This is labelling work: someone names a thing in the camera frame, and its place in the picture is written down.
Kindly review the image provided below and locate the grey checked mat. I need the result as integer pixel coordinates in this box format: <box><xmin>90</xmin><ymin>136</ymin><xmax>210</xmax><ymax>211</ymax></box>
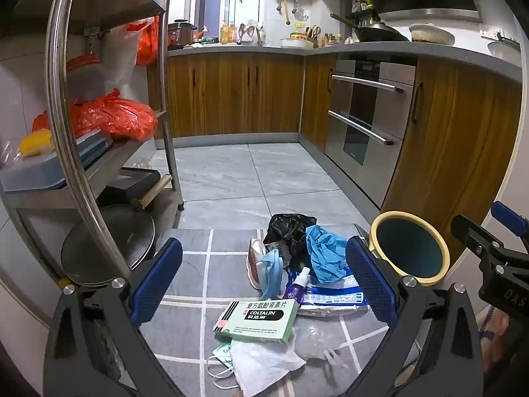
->
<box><xmin>120</xmin><ymin>223</ymin><xmax>418</xmax><ymax>397</ymax></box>

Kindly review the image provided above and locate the black box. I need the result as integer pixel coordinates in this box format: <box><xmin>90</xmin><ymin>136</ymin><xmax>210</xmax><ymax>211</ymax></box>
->
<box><xmin>101</xmin><ymin>167</ymin><xmax>162</xmax><ymax>205</ymax></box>

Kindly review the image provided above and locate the steel shelf rack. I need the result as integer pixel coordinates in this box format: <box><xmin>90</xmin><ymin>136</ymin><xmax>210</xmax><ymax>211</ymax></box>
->
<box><xmin>0</xmin><ymin>0</ymin><xmax>184</xmax><ymax>294</ymax></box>

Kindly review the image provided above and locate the person's right hand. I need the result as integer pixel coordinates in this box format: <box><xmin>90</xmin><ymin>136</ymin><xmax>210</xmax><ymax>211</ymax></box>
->
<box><xmin>479</xmin><ymin>312</ymin><xmax>513</xmax><ymax>365</ymax></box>

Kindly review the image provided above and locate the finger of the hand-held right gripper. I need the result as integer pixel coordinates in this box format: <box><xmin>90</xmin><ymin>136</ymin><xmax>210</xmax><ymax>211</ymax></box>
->
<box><xmin>490</xmin><ymin>201</ymin><xmax>529</xmax><ymax>237</ymax></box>
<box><xmin>450</xmin><ymin>214</ymin><xmax>510</xmax><ymax>258</ymax></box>

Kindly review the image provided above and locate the large orange plastic bag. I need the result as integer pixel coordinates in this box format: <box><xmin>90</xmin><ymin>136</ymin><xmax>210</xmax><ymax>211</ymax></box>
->
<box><xmin>33</xmin><ymin>89</ymin><xmax>158</xmax><ymax>141</ymax></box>

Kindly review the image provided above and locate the grey countertop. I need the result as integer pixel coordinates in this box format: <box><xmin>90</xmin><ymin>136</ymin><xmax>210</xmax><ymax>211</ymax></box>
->
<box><xmin>167</xmin><ymin>41</ymin><xmax>523</xmax><ymax>83</ymax></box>

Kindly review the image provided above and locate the yellow object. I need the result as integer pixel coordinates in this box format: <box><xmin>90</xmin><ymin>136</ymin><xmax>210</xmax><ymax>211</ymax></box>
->
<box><xmin>20</xmin><ymin>129</ymin><xmax>54</xmax><ymax>158</ymax></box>

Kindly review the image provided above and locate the tall wooden cabinet door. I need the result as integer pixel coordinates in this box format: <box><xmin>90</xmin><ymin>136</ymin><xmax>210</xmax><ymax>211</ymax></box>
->
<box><xmin>380</xmin><ymin>56</ymin><xmax>523</xmax><ymax>265</ymax></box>

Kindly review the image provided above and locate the blue face mask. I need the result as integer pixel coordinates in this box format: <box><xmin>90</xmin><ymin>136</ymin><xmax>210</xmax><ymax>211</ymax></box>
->
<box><xmin>260</xmin><ymin>250</ymin><xmax>290</xmax><ymax>298</ymax></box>

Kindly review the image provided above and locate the wide white bowl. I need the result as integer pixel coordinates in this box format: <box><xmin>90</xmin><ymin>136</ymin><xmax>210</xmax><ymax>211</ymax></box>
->
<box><xmin>409</xmin><ymin>22</ymin><xmax>456</xmax><ymax>46</ymax></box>

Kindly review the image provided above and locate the blue bin with yellow rim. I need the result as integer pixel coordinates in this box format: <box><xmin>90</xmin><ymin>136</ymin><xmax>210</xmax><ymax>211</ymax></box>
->
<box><xmin>369</xmin><ymin>211</ymin><xmax>450</xmax><ymax>286</ymax></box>

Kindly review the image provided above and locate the hanging orange plastic bag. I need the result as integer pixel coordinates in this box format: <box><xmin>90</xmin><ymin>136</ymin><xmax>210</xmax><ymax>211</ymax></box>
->
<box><xmin>128</xmin><ymin>17</ymin><xmax>170</xmax><ymax>67</ymax></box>

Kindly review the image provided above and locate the black plastic bag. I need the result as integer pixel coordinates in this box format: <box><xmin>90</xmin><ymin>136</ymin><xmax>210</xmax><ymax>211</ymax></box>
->
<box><xmin>264</xmin><ymin>214</ymin><xmax>318</xmax><ymax>271</ymax></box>

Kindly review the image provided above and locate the narrow wooden cabinet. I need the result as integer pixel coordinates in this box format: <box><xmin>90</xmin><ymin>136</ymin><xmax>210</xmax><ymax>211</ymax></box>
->
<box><xmin>300</xmin><ymin>54</ymin><xmax>337</xmax><ymax>154</ymax></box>

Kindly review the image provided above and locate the black wok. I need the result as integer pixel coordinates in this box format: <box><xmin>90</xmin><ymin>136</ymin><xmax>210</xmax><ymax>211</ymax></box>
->
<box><xmin>330</xmin><ymin>12</ymin><xmax>410</xmax><ymax>43</ymax></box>

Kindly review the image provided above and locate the steel built-in oven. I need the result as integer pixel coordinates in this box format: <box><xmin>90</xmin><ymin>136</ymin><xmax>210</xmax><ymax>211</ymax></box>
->
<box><xmin>324</xmin><ymin>59</ymin><xmax>417</xmax><ymax>209</ymax></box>

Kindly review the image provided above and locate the white tissue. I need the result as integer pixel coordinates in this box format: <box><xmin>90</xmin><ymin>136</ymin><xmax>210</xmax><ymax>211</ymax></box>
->
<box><xmin>229</xmin><ymin>337</ymin><xmax>306</xmax><ymax>389</ymax></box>

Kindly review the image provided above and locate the hanging white plastic bag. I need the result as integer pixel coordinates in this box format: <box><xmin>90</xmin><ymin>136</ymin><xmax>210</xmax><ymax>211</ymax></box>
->
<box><xmin>101</xmin><ymin>25</ymin><xmax>143</xmax><ymax>96</ymax></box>

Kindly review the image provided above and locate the wide wooden cabinet run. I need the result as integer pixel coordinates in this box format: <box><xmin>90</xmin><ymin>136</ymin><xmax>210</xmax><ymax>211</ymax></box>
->
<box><xmin>146</xmin><ymin>52</ymin><xmax>306</xmax><ymax>139</ymax></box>

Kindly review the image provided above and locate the white pot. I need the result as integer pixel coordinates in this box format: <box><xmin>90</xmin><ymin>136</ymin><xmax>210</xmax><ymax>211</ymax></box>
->
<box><xmin>488</xmin><ymin>33</ymin><xmax>521</xmax><ymax>65</ymax></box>

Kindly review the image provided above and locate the blue grey lidded tray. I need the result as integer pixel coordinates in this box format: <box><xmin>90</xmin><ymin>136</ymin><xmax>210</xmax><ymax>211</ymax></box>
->
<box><xmin>0</xmin><ymin>130</ymin><xmax>114</xmax><ymax>193</ymax></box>

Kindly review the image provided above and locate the blue braided cord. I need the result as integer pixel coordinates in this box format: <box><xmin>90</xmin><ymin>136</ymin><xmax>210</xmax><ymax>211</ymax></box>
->
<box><xmin>479</xmin><ymin>304</ymin><xmax>497</xmax><ymax>340</ymax></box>

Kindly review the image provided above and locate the blue glove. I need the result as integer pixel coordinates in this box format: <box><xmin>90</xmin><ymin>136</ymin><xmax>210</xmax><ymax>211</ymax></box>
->
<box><xmin>306</xmin><ymin>225</ymin><xmax>351</xmax><ymax>284</ymax></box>

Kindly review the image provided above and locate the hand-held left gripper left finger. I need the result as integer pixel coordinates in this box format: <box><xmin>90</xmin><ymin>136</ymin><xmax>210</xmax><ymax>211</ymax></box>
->
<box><xmin>43</xmin><ymin>238</ymin><xmax>184</xmax><ymax>397</ymax></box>

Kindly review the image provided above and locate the white blue plastic package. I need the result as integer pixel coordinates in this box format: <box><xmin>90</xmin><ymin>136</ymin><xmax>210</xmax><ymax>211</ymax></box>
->
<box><xmin>298</xmin><ymin>265</ymin><xmax>370</xmax><ymax>319</ymax></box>

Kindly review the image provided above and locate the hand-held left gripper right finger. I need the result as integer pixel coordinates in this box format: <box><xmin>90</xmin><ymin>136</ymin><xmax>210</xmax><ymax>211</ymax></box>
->
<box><xmin>345</xmin><ymin>236</ymin><xmax>484</xmax><ymax>397</ymax></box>

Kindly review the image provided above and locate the clear container with orange lid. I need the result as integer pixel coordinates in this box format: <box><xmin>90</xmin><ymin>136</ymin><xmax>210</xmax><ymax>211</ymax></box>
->
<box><xmin>66</xmin><ymin>54</ymin><xmax>104</xmax><ymax>100</ymax></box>

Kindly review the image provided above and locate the purple spray bottle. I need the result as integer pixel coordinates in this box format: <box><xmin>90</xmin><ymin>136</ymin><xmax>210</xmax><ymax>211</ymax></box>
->
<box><xmin>285</xmin><ymin>267</ymin><xmax>310</xmax><ymax>304</ymax></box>

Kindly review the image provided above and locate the dark rice cooker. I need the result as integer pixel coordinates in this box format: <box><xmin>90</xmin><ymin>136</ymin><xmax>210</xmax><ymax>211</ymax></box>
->
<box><xmin>167</xmin><ymin>20</ymin><xmax>198</xmax><ymax>47</ymax></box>

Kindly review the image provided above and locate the pan with wooden handle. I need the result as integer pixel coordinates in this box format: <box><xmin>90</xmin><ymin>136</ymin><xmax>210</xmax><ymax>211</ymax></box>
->
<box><xmin>61</xmin><ymin>174</ymin><xmax>172</xmax><ymax>288</ymax></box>

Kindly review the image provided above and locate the green medicine box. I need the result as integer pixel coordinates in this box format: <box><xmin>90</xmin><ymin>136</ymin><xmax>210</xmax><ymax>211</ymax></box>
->
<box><xmin>213</xmin><ymin>298</ymin><xmax>300</xmax><ymax>345</ymax></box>

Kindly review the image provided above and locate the white face mask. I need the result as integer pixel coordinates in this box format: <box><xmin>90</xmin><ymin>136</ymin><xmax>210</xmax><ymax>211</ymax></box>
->
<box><xmin>206</xmin><ymin>353</ymin><xmax>240</xmax><ymax>389</ymax></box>

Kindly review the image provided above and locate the clear plastic wrap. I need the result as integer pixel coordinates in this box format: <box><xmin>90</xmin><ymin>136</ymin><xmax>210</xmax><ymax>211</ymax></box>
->
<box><xmin>293</xmin><ymin>323</ymin><xmax>352</xmax><ymax>369</ymax></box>

